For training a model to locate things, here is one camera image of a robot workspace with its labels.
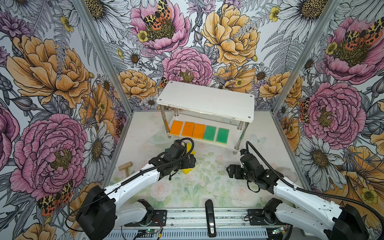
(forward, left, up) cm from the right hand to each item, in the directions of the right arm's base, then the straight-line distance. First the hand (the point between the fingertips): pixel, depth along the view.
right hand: (234, 174), depth 82 cm
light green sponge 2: (+24, +3, +2) cm, 25 cm away
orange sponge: (+32, +33, +2) cm, 47 cm away
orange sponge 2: (+32, +25, +1) cm, 41 cm away
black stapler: (-20, +14, -2) cm, 24 cm away
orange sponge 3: (+31, +18, 0) cm, 36 cm away
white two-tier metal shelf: (+19, +13, +27) cm, 35 cm away
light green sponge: (+28, +11, +1) cm, 30 cm away
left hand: (+5, +26, +3) cm, 26 cm away
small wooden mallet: (+9, +63, -4) cm, 63 cm away
